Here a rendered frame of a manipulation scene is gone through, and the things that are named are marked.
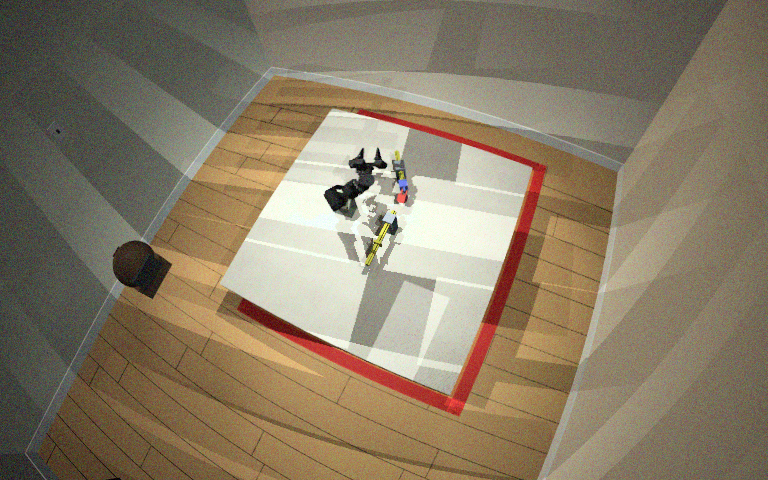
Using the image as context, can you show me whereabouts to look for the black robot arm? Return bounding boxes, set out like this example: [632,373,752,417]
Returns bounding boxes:
[323,158,375,212]

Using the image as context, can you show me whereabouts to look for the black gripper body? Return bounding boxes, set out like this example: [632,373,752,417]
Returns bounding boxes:
[349,160,387,177]

